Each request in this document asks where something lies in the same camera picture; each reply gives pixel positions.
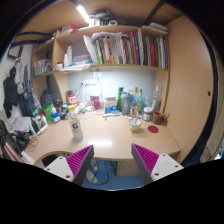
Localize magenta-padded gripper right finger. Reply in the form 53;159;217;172
130;143;185;185

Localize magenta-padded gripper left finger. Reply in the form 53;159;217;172
44;144;95;187

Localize clear drink bottle yellow cap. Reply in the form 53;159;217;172
67;104;85;142

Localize flat round red coaster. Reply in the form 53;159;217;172
147;124;160;134

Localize white cup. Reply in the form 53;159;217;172
128;118;142;132

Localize brown mug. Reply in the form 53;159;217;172
152;110;168;126

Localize brown jar white lid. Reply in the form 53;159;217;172
142;106;154;122

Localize green plastic container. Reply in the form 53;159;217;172
43;104;55;124

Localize light blue hairbrush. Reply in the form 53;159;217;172
102;111;121;119

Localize green bottle green cap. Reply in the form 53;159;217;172
137;89;145;113

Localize grey shaker bottle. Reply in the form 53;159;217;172
120;91;131;116

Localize pink pouch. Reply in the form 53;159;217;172
89;95;102;111

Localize tall clear glass bottle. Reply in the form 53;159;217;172
152;85;162;113

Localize white and blue box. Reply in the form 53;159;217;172
103;96;118;115

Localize green glass bottle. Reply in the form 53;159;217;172
116;86;125;112

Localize black bag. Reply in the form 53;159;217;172
0;119;32;162

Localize black box device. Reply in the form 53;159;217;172
40;89;54;108

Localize hanging dark clothes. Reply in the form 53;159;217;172
2;54;35;119

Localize wooden shelf unit with books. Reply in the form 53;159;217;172
30;18;171;83

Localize ceiling light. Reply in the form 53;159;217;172
76;4;92;25

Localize coiled thin black cable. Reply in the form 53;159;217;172
26;136;41;153

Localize white cable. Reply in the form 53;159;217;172
79;79;105;115

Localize white wall power strip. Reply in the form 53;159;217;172
82;78;99;87

